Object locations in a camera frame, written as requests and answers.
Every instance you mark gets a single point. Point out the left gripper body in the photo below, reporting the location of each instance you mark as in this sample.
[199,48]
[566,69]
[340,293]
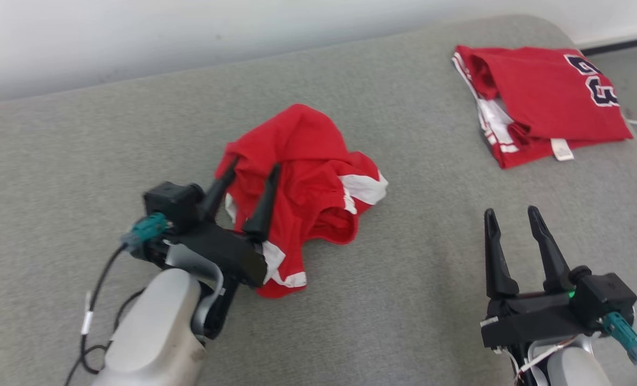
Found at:
[227,252]

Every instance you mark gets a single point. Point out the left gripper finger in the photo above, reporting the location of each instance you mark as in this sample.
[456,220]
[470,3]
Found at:
[219,193]
[262,214]

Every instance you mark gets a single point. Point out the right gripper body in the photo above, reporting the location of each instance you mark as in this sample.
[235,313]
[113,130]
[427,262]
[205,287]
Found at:
[527,319]

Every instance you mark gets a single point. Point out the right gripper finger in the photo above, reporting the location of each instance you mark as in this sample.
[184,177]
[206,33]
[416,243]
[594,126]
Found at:
[552,262]
[498,268]

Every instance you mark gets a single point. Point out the red shorts white stripes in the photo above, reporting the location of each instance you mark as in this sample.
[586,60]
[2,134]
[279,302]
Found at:
[308,161]

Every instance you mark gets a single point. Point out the red t-shirt white sleeves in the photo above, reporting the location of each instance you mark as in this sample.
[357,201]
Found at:
[543,91]

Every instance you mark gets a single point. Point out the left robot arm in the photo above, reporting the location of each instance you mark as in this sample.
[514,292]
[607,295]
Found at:
[152,332]

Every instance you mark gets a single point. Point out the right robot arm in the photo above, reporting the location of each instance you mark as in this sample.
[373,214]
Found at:
[576,370]

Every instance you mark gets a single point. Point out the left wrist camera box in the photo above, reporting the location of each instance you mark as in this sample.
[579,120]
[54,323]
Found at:
[171,203]

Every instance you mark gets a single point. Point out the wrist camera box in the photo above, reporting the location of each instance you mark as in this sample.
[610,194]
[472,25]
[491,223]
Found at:
[602,295]
[171,203]

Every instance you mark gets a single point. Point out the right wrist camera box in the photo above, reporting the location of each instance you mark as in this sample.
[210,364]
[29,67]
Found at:
[602,295]

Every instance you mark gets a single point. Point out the wall baseboard strip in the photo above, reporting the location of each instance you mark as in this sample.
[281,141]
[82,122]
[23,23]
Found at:
[624,43]

